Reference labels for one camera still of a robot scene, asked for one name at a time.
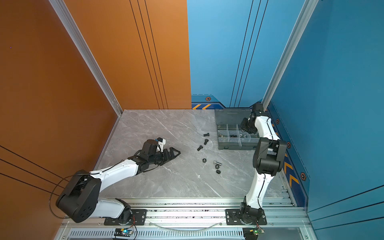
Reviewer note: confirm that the left green circuit board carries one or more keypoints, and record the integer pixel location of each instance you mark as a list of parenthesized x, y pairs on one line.
[(124, 233)]

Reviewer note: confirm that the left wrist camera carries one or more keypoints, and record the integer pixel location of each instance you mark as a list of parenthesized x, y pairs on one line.
[(160, 144)]

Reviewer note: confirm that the grey plastic organizer box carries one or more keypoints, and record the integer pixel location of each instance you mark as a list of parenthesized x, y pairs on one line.
[(230, 135)]

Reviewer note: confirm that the aluminium corner post left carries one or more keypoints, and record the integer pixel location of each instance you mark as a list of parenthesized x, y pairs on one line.
[(76, 36)]

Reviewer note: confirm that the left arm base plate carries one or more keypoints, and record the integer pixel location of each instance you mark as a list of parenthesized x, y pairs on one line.
[(130, 217)]

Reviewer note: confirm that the aluminium front rail frame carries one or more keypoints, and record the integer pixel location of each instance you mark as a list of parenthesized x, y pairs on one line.
[(205, 219)]

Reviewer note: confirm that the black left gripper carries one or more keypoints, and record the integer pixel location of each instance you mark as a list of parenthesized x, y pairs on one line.
[(169, 157)]

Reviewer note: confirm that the aluminium corner post right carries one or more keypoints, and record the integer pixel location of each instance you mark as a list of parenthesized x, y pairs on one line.
[(291, 45)]

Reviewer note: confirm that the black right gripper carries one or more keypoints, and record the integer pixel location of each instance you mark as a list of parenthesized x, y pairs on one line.
[(244, 127)]

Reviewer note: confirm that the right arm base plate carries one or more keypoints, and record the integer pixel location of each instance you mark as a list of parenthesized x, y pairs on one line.
[(255, 217)]

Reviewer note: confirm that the green circuit board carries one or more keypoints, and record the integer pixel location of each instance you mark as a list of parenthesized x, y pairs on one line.
[(252, 233), (124, 233)]

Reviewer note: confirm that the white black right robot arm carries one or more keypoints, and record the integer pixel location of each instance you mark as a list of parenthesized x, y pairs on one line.
[(268, 160)]

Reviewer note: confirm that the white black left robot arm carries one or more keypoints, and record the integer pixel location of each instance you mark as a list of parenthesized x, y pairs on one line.
[(80, 199)]

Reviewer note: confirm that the right green circuit board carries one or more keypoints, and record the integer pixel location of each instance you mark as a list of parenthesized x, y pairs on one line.
[(252, 233)]

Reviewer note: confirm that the aluminium corner post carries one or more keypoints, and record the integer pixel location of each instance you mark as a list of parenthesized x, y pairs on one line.
[(291, 45), (76, 36)]

